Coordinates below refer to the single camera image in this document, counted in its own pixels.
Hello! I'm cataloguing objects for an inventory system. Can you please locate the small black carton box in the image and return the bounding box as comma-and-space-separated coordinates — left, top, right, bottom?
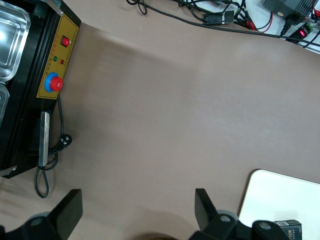
273, 219, 303, 240

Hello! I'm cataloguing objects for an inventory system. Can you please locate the stainless steel food tray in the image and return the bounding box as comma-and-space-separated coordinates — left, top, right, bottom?
0, 7, 32, 83

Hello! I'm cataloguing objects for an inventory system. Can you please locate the cream plastic serving tray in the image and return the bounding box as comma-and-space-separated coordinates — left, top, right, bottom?
238, 169, 320, 240

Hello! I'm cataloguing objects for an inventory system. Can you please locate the black serial cable connector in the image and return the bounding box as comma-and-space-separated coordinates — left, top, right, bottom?
201, 10, 235, 26

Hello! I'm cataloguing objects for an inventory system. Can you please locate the clear plastic food container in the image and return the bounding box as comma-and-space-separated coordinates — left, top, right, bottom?
0, 83, 11, 123

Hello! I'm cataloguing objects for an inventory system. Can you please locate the red emergency stop button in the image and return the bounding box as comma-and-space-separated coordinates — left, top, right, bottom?
43, 71, 65, 93

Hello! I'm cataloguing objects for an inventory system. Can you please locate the red wire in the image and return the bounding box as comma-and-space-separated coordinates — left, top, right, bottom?
246, 11, 275, 33

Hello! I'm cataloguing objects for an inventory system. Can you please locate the black module with red light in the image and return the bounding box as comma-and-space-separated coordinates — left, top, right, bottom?
287, 23, 315, 45

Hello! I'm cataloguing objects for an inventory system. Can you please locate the black power cable with plug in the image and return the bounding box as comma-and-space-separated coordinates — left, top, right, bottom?
33, 96, 73, 200

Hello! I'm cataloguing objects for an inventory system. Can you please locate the black power supply box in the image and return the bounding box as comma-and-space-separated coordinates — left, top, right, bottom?
261, 0, 315, 19

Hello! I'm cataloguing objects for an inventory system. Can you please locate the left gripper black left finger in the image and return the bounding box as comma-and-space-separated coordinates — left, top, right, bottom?
0, 189, 84, 240

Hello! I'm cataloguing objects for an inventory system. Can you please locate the long black cable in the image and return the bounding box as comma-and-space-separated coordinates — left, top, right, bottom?
126, 0, 320, 48

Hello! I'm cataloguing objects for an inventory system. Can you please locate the black power plug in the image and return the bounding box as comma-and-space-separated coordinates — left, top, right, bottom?
279, 13, 301, 36

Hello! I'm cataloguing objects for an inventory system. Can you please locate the black sealing machine yellow panel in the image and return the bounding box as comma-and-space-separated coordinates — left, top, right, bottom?
0, 0, 82, 180

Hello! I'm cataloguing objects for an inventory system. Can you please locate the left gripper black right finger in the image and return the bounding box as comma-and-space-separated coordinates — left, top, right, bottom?
189, 188, 288, 240

